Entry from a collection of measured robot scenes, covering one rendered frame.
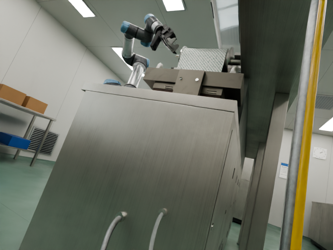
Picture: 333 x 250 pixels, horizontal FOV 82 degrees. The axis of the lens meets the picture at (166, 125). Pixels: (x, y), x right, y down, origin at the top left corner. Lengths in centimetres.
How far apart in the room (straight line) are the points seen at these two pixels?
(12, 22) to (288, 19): 424
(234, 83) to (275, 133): 38
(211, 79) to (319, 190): 609
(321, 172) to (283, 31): 611
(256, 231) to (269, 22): 78
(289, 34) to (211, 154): 44
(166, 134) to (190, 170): 14
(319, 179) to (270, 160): 573
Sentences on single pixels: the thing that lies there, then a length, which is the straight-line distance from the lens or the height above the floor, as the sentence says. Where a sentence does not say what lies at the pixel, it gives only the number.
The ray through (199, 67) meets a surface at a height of 117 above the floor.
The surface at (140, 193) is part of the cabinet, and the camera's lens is 65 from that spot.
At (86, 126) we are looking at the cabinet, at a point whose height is 71.
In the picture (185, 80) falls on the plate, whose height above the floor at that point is 97.
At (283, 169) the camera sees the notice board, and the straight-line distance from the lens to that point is 651.
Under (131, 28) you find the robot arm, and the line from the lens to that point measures 143.
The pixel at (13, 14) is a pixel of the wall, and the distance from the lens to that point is 453.
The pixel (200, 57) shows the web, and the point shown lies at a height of 123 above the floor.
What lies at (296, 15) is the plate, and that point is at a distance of 71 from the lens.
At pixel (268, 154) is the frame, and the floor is 84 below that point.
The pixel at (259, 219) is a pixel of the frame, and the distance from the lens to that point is 97.
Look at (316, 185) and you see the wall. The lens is 666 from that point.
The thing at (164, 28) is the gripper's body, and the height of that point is 144.
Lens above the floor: 64
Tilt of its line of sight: 12 degrees up
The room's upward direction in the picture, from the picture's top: 17 degrees clockwise
